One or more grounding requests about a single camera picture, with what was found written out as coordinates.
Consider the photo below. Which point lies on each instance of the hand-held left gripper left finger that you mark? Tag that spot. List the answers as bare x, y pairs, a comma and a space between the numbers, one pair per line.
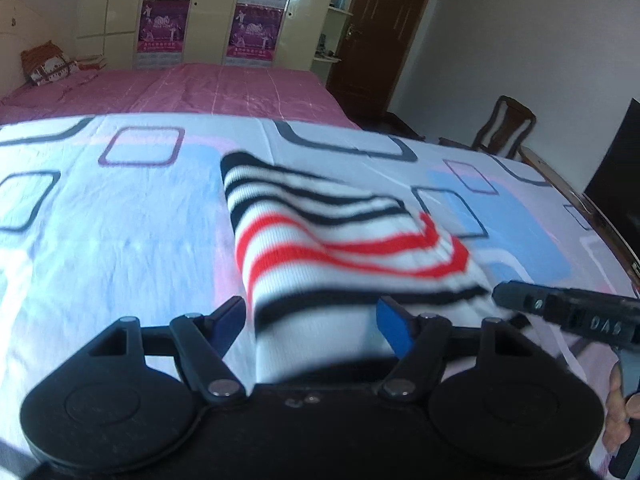
227, 326

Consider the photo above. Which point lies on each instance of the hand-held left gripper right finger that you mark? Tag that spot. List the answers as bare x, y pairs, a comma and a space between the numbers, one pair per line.
395, 331

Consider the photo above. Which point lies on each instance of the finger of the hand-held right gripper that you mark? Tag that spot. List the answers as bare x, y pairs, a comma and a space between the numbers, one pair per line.
520, 300

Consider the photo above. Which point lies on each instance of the striped knit sweater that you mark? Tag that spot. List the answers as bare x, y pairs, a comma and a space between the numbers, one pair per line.
320, 220

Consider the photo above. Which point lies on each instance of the person's right hand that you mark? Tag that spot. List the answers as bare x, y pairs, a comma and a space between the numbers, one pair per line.
616, 410

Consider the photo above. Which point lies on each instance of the black television screen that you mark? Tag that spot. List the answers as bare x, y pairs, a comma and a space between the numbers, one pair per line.
617, 185

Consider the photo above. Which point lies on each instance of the white printed bed sheet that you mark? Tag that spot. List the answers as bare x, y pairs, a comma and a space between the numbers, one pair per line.
125, 240

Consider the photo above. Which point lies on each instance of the dark wooden chair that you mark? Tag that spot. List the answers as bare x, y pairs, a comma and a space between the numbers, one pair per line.
500, 127

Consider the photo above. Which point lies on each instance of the pink bed sheet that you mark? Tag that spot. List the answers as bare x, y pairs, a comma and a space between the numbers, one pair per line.
210, 90

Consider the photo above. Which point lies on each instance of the dark wooden door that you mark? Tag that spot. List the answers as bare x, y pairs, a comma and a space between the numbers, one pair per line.
390, 45

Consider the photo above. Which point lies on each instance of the purple wardrobe poster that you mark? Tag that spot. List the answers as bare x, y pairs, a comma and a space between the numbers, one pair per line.
254, 31
162, 26

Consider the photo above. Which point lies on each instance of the stack of books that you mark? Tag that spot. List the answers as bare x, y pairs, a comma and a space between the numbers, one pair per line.
92, 61

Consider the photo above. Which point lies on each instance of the cream corner shelf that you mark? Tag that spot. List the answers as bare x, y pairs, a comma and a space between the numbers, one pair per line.
340, 25

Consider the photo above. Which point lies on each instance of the cream wardrobe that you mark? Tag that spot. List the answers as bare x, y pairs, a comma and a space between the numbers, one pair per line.
210, 10

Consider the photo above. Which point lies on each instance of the orange patterned pillow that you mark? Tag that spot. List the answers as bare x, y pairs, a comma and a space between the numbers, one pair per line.
46, 64

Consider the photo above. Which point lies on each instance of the cream wooden headboard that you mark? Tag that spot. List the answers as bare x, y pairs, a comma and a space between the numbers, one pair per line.
12, 30

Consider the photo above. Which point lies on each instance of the wooden bed frame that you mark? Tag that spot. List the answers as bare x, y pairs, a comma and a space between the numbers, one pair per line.
585, 200

